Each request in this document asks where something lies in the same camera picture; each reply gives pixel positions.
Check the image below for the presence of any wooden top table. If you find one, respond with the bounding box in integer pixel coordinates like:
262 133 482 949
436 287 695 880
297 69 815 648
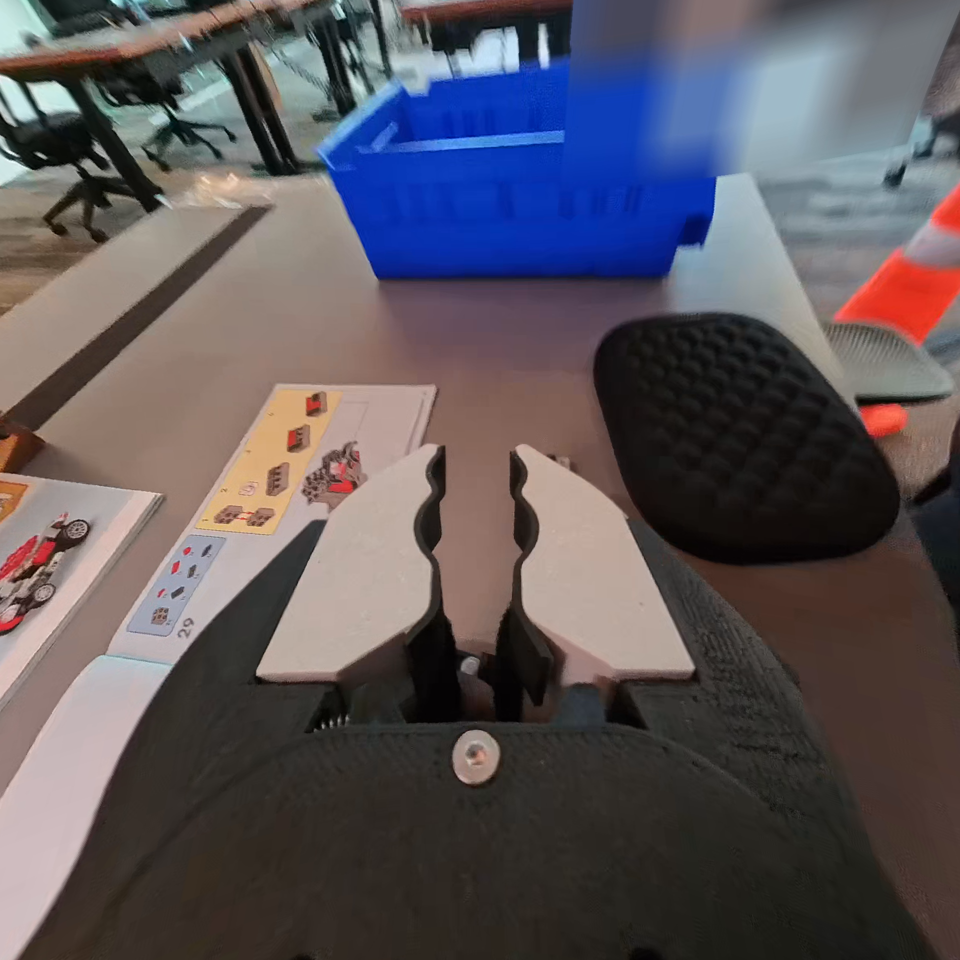
0 0 402 215

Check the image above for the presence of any grey mesh pad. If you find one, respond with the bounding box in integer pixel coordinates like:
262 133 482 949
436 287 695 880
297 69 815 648
821 321 955 404

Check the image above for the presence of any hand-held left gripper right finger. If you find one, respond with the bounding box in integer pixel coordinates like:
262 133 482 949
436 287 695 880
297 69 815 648
493 442 697 723

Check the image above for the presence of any open instruction booklet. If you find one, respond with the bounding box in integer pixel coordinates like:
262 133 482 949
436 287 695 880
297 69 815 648
0 384 438 957

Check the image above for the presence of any grey desk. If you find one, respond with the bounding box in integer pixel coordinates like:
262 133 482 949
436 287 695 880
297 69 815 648
0 172 960 960

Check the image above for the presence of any closed instruction booklet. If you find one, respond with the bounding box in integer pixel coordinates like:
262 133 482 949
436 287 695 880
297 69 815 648
0 472 165 710

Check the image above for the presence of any clear plastic bag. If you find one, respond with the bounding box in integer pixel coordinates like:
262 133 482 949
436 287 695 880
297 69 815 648
161 168 252 213

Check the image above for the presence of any blue plastic bin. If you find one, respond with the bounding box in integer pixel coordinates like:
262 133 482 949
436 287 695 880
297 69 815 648
316 56 717 281

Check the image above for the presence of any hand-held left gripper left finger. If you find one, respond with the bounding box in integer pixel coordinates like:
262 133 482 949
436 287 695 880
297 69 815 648
255 442 462 725

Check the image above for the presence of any colourful toy set box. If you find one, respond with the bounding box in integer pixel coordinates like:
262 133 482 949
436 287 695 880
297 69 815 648
0 416 48 475

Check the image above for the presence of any black wrist rest pad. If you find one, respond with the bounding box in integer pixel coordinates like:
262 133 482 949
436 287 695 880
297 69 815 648
592 311 901 565

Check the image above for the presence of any orange traffic cone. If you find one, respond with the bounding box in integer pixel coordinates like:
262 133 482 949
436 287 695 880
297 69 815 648
834 183 960 346

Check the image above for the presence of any black office chair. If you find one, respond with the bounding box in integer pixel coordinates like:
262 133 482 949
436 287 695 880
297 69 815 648
0 75 170 245
93 45 237 172

